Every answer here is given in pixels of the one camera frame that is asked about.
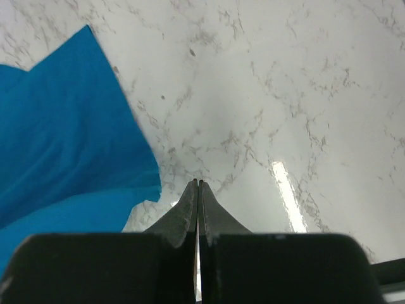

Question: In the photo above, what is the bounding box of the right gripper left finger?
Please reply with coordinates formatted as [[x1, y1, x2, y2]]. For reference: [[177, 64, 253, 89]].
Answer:
[[1, 180, 198, 303]]

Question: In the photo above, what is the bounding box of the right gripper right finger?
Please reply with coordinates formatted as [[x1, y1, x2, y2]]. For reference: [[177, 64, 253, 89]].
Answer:
[[198, 182, 384, 303]]

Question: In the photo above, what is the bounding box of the blue t shirt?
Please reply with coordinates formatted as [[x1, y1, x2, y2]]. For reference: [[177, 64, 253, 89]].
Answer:
[[1, 26, 161, 269]]

